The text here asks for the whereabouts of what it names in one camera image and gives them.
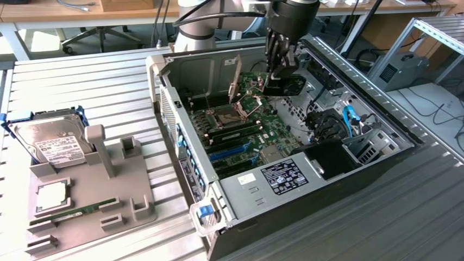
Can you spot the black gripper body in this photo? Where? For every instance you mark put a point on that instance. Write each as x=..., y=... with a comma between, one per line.
x=295, y=16

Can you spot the black graphics card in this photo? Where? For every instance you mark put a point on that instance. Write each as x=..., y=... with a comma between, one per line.
x=286, y=85

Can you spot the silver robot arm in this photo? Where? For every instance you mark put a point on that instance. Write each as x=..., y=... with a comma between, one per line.
x=195, y=32

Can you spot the office chair with black base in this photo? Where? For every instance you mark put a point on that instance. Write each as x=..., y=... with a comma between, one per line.
x=323, y=23

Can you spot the long wooden desk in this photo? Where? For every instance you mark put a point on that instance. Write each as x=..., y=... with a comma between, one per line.
x=344, y=8

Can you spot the metal socket cover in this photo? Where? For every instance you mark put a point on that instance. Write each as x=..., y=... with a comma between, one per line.
x=252, y=106

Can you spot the silver perforated drive cage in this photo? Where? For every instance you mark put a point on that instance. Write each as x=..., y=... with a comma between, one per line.
x=303, y=108

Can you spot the open grey PC case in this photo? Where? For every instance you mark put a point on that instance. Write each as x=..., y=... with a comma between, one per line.
x=203, y=68

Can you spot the thin socket locking lever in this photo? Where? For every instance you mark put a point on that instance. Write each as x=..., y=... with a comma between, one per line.
x=207, y=100

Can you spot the CPU socket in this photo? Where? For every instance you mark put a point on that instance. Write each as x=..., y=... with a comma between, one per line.
x=227, y=117

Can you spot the green motherboard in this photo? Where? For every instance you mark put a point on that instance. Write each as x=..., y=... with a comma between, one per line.
x=275, y=130

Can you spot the installed black RAM stick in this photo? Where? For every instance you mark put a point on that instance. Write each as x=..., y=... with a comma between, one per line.
x=235, y=134

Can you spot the grey control box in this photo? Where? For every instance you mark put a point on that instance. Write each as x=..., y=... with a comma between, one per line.
x=402, y=70

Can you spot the grey chipset heatsink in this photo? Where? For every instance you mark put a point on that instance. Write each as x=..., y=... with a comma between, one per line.
x=272, y=153

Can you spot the blue expansion slot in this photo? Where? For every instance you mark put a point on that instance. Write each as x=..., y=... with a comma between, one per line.
x=224, y=153

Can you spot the silver disk bay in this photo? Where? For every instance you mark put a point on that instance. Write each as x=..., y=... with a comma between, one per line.
x=370, y=146

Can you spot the white side table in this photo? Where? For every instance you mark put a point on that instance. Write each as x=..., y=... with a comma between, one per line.
x=416, y=108

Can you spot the brown cardboard box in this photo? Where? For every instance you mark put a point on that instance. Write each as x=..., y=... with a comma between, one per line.
x=123, y=5

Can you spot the office chair with grey base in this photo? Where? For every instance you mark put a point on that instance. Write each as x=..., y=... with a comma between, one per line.
x=102, y=35

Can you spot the grey power supply unit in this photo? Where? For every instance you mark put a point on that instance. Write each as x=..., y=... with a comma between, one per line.
x=247, y=195

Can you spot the blue case latch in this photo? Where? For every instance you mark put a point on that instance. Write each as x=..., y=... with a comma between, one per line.
x=204, y=211

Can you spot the silver hard disk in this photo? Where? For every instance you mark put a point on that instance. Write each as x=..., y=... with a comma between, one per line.
x=47, y=136

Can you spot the grey parts rack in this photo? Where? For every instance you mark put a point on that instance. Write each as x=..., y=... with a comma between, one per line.
x=91, y=187

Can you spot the silver CPU chip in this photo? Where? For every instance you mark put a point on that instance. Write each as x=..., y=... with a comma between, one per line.
x=52, y=197

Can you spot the green RAM stick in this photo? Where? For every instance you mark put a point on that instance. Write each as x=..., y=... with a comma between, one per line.
x=72, y=214

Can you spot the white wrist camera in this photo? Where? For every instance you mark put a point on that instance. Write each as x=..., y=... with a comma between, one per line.
x=255, y=8

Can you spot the aluminium frame shelf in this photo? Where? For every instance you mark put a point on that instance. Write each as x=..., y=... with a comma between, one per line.
x=442, y=30

